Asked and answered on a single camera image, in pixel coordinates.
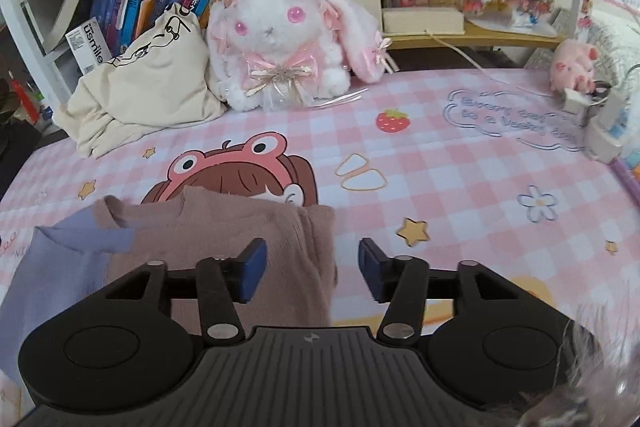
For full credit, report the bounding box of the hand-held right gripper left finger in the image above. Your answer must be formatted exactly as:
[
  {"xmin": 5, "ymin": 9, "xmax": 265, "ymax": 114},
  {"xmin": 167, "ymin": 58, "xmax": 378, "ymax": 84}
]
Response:
[{"xmin": 102, "ymin": 238, "xmax": 268, "ymax": 342}]

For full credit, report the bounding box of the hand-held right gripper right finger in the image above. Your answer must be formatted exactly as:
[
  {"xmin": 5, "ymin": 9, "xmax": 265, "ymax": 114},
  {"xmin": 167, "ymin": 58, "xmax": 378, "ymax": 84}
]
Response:
[{"xmin": 359, "ymin": 238, "xmax": 523, "ymax": 342}]

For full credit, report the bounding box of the brown and purple sweater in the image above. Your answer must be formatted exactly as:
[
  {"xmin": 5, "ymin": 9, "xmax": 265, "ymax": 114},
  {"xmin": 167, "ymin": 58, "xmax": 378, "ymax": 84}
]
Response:
[{"xmin": 0, "ymin": 187, "xmax": 337, "ymax": 388}]

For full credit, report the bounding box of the pink checked cartoon mat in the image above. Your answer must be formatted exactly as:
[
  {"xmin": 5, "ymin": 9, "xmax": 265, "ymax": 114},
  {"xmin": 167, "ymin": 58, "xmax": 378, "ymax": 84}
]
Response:
[{"xmin": 0, "ymin": 62, "xmax": 640, "ymax": 408}]

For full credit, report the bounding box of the white and pink bunny plush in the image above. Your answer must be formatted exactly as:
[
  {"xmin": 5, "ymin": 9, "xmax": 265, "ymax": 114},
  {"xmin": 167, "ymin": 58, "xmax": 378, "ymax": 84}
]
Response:
[{"xmin": 206, "ymin": 0, "xmax": 396, "ymax": 112}]

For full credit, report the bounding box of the wooden shelf board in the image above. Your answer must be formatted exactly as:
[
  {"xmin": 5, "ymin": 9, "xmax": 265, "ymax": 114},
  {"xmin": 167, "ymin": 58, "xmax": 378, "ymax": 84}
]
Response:
[{"xmin": 385, "ymin": 32, "xmax": 566, "ymax": 52}]

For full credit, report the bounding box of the cream flat box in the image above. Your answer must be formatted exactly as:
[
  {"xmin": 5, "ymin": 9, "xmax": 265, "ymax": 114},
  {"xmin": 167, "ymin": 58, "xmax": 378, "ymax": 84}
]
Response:
[{"xmin": 382, "ymin": 7, "xmax": 466, "ymax": 35}]

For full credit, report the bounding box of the small cream box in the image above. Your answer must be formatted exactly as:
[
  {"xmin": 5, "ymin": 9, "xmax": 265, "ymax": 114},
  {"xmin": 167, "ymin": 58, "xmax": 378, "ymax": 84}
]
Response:
[{"xmin": 340, "ymin": 0, "xmax": 384, "ymax": 35}]

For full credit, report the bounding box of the small white charger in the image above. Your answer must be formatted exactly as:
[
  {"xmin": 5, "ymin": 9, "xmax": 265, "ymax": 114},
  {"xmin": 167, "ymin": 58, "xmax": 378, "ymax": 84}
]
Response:
[{"xmin": 562, "ymin": 87, "xmax": 592, "ymax": 114}]

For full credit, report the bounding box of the white power adapter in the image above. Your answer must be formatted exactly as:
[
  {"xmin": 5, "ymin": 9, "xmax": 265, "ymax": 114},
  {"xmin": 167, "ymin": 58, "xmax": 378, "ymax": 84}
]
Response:
[{"xmin": 585, "ymin": 92, "xmax": 627, "ymax": 162}]

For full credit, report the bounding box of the colourful stationery packet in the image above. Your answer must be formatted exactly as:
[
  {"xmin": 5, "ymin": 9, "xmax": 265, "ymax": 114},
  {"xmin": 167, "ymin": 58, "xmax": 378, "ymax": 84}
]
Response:
[{"xmin": 612, "ymin": 157, "xmax": 640, "ymax": 196}]

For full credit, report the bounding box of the white product box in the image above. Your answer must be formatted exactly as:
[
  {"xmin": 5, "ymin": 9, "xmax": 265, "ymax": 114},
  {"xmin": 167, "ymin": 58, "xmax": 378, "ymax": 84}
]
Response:
[{"xmin": 65, "ymin": 18, "xmax": 118, "ymax": 75}]

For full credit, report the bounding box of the pink pig plush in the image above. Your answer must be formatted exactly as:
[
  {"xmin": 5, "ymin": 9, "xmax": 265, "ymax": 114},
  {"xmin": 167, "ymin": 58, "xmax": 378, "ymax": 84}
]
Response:
[{"xmin": 550, "ymin": 39, "xmax": 601, "ymax": 95}]

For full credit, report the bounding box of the white knitted cloth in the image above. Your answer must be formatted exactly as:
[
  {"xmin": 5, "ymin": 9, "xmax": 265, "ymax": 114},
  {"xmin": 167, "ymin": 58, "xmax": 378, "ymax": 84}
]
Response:
[{"xmin": 585, "ymin": 9, "xmax": 640, "ymax": 85}]

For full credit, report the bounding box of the cream canvas drawstring bag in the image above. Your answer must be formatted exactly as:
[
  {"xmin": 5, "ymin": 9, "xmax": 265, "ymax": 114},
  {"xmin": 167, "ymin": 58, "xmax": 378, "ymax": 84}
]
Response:
[{"xmin": 52, "ymin": 4, "xmax": 228, "ymax": 159}]

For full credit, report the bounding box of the white cable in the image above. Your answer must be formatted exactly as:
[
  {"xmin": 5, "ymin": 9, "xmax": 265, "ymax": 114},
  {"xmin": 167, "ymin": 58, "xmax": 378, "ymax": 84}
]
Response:
[{"xmin": 427, "ymin": 29, "xmax": 556, "ymax": 98}]

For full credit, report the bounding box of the white shelf frame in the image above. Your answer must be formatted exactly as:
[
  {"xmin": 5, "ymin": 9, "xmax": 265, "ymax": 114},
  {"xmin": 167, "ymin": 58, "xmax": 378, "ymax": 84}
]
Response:
[{"xmin": 0, "ymin": 0, "xmax": 106, "ymax": 108}]

